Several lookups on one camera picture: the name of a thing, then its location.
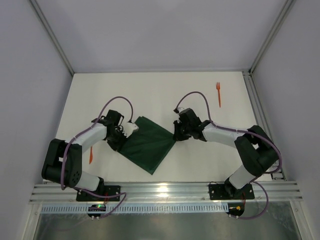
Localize aluminium frame post right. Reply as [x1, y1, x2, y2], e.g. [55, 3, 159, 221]
[248, 0, 296, 75]

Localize aluminium frame post left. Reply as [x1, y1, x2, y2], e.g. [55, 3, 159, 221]
[27, 0, 75, 77]

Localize right black controller board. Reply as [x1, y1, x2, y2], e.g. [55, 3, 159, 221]
[226, 204, 245, 219]

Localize aluminium frame rail right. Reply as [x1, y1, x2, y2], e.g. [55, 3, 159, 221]
[242, 71, 287, 181]

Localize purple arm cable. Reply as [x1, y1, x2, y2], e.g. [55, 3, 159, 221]
[60, 96, 135, 222]
[174, 91, 283, 220]

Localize slotted grey cable duct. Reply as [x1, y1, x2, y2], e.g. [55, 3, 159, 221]
[40, 202, 228, 214]

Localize aluminium frame post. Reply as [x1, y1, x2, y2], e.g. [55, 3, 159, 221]
[27, 0, 75, 77]
[248, 0, 296, 75]

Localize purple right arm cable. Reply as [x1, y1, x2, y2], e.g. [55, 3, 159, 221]
[174, 91, 283, 220]

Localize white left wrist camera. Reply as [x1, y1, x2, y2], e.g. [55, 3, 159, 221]
[122, 122, 139, 138]

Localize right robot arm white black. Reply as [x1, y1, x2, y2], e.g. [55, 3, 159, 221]
[173, 108, 280, 199]

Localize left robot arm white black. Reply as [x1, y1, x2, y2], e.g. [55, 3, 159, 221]
[41, 110, 128, 195]

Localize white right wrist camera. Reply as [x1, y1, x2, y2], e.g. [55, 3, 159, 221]
[173, 107, 186, 115]

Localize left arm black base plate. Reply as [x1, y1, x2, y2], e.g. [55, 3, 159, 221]
[76, 185, 121, 202]

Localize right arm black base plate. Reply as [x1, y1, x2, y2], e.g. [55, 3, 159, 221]
[208, 182, 255, 200]

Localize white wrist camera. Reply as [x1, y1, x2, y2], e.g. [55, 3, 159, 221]
[173, 107, 186, 115]
[122, 122, 139, 138]

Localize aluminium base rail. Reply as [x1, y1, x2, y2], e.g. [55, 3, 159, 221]
[29, 180, 303, 204]

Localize orange plastic fork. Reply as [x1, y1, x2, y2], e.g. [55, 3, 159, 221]
[216, 82, 221, 108]

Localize green cloth napkin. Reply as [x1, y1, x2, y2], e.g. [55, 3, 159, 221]
[119, 116, 176, 175]

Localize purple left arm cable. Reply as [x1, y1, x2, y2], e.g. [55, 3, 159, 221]
[60, 96, 135, 222]

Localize orange plastic knife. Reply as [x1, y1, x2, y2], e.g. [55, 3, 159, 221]
[89, 146, 93, 164]

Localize left black controller board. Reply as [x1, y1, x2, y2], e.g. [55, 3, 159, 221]
[87, 204, 106, 219]

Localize black controller board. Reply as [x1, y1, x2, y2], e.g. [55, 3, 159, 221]
[87, 204, 106, 219]
[226, 204, 245, 219]

